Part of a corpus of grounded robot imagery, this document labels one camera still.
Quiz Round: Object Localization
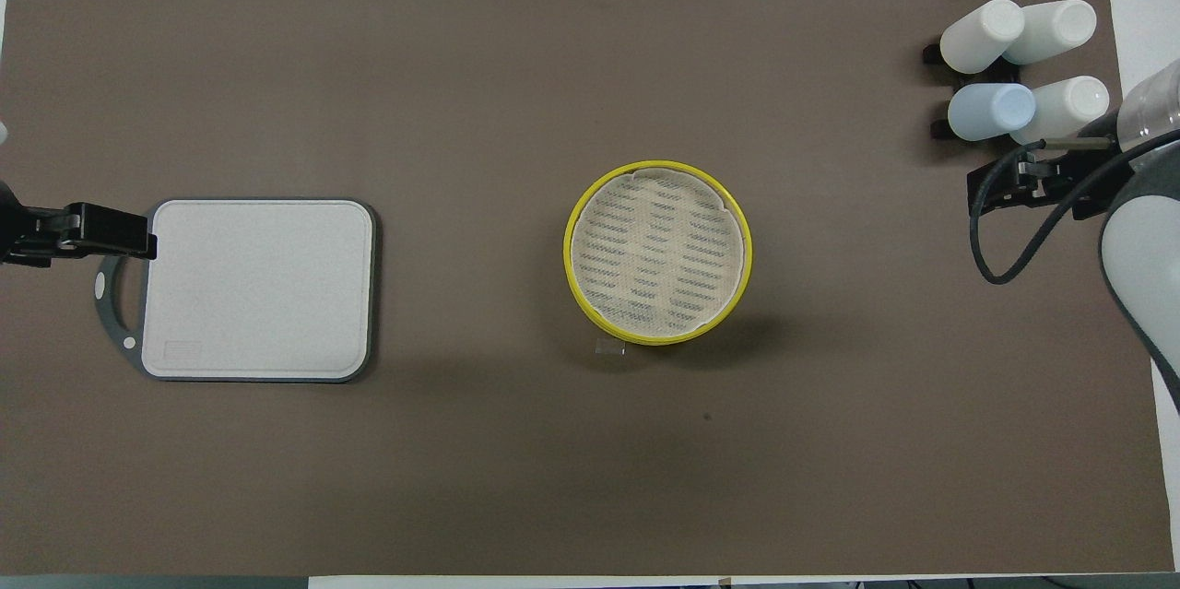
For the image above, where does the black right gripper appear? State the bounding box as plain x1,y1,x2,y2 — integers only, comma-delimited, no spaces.
965,146,1136,222

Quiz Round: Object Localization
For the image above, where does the white cutting board grey rim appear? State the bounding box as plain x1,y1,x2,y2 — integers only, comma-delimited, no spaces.
93,197,378,384

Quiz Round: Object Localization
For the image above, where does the yellow bamboo steamer tier with liner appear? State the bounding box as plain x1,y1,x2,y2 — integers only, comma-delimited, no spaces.
563,162,753,348

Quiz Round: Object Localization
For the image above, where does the white plastic cup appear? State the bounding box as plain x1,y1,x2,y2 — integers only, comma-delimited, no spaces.
1009,76,1111,148
939,0,1025,75
1003,0,1098,66

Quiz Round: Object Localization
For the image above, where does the light blue plastic cup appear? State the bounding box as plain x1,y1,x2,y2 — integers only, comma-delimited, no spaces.
948,82,1037,142

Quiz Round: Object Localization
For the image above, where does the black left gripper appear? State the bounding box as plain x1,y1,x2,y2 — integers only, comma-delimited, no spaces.
0,182,159,269

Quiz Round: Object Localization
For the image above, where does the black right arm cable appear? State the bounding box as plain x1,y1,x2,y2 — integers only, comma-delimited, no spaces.
968,132,1180,287

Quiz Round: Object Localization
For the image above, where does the brown table mat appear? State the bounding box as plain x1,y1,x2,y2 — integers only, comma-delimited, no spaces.
0,0,1175,577

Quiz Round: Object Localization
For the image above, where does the black cup rack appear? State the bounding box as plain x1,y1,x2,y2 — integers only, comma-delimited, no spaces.
929,117,1015,147
922,40,1026,85

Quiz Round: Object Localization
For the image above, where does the white mesh steamer liner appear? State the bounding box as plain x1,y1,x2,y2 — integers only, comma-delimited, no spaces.
570,169,746,338

